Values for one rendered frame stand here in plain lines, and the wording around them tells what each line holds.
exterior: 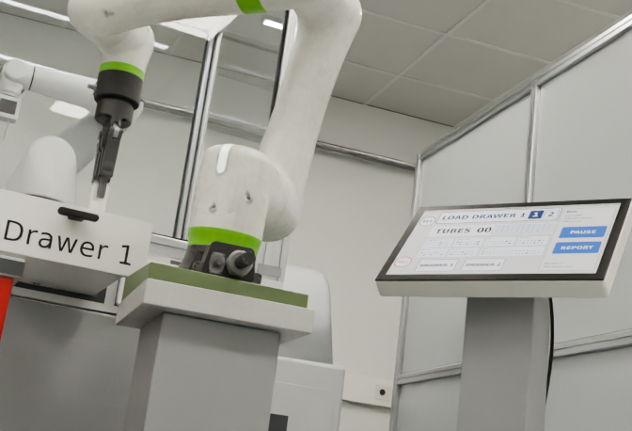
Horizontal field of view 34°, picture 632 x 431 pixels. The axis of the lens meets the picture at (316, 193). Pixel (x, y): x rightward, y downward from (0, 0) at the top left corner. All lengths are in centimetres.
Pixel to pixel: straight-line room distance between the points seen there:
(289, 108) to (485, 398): 78
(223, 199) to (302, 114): 29
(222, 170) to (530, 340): 85
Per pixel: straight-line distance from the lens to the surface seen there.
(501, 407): 228
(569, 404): 328
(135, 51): 214
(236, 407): 167
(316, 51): 199
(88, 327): 226
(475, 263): 229
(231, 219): 174
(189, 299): 163
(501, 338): 231
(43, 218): 193
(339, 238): 592
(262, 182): 178
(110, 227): 195
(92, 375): 226
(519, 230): 237
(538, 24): 514
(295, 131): 195
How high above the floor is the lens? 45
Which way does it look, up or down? 17 degrees up
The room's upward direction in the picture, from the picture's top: 7 degrees clockwise
